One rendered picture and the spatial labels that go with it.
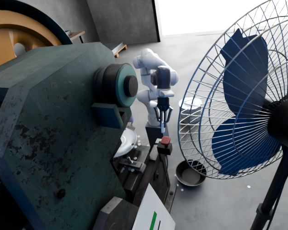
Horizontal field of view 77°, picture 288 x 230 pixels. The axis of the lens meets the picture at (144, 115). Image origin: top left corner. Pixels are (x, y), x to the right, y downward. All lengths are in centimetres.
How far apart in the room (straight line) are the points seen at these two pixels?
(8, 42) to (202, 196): 182
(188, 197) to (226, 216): 33
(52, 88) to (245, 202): 172
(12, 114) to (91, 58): 34
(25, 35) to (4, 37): 12
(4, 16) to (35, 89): 67
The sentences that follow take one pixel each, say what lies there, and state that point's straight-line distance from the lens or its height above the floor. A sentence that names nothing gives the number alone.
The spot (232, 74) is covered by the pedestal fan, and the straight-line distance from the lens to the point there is 47.
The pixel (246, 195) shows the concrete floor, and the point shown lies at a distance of 196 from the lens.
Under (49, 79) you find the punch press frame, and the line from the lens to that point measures 63.
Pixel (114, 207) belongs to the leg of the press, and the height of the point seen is 88.
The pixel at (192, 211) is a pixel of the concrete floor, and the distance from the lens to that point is 184.
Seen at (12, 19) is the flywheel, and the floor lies 163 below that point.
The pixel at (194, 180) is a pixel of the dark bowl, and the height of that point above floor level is 0.
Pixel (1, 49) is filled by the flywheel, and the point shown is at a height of 152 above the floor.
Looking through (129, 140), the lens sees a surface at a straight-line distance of 131.
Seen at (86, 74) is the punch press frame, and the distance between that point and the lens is 74.
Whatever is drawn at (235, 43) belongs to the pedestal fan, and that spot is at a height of 153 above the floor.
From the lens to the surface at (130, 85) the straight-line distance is 74.
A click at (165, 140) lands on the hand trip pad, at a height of 76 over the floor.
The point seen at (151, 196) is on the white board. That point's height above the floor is 51.
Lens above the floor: 169
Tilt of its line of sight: 38 degrees down
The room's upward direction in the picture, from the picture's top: 14 degrees counter-clockwise
